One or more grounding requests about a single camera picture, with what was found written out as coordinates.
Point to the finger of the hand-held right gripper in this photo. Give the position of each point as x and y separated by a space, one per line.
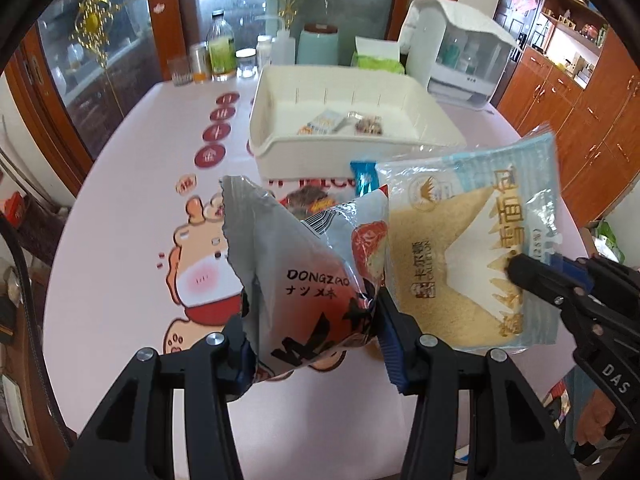
575 270
530 277

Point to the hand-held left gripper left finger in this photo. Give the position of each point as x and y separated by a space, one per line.
245 360

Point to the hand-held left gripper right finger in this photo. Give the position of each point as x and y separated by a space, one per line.
395 355

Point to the light blue bread packet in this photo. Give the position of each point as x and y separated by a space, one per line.
450 240

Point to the grey silver snack packet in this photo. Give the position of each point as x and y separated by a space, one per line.
300 280

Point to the clear red-edged seaweed packet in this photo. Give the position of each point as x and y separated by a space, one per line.
310 197

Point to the white plastic bin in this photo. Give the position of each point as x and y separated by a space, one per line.
300 165

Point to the person's right hand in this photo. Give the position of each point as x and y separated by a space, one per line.
595 415

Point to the green bag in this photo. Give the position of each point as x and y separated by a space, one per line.
612 242

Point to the wooden cabinets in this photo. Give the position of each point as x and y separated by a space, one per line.
575 120

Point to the printed cartoon tablecloth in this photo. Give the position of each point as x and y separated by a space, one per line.
125 260

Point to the blue candy packet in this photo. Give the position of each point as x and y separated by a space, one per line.
364 177

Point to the clear packet of dark snack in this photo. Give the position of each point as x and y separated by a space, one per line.
370 126

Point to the white countertop appliance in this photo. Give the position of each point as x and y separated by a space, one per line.
460 60

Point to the small silver packet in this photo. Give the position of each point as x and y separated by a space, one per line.
346 121

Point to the white orange small packet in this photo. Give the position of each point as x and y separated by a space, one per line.
319 122

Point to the green tissue box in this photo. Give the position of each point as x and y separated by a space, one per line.
375 62

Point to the red box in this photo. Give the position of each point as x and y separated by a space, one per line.
12 207

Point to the glass cup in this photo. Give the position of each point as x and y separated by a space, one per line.
180 74

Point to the small glass jar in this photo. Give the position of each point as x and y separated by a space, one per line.
246 65

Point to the jar of orange liquid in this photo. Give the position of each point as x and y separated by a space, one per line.
200 65

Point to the bottle of green liquid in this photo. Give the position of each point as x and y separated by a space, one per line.
222 55

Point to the wooden framed glass door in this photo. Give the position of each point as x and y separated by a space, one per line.
100 90

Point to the tall white-lid jar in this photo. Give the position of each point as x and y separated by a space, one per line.
264 52

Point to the white squeeze bottle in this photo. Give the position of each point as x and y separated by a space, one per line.
284 50

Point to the teal canister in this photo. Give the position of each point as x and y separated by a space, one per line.
317 47

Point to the wooden wall shelves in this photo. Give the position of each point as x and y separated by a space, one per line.
575 25

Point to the red wall decoration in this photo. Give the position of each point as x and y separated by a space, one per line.
522 0

